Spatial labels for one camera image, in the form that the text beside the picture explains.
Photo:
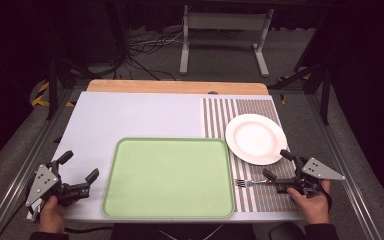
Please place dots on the aluminium frame rail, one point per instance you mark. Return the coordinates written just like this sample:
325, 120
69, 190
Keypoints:
16, 180
343, 156

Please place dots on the black stand leg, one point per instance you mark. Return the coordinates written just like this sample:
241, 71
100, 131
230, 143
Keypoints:
51, 86

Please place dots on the black tripod stand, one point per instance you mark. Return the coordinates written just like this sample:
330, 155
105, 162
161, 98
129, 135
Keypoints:
316, 78

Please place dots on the wooden board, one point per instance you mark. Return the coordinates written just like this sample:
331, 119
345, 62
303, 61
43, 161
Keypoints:
176, 87

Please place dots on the striped grey placemat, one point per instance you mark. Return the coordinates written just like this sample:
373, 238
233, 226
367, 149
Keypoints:
218, 113

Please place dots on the person's right hand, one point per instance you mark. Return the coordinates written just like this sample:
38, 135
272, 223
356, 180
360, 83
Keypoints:
310, 208

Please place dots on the person's dark clothing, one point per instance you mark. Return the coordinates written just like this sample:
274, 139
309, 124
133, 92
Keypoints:
183, 232

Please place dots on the silver metal fork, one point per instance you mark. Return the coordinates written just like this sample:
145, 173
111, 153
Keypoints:
246, 183

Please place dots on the white round plate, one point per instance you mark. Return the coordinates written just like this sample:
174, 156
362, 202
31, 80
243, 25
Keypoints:
255, 138

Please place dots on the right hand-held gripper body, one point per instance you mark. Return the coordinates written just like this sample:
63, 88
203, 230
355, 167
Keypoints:
316, 170

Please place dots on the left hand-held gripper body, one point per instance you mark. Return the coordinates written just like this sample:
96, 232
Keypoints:
43, 181

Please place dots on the yellow black floor tape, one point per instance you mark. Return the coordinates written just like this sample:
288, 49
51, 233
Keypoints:
41, 96

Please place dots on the person's left hand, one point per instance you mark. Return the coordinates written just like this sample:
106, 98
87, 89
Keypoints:
51, 215

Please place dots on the grey metal stand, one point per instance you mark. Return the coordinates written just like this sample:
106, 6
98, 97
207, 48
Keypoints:
225, 21

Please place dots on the light green tray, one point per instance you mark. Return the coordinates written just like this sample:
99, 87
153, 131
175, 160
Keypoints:
170, 178

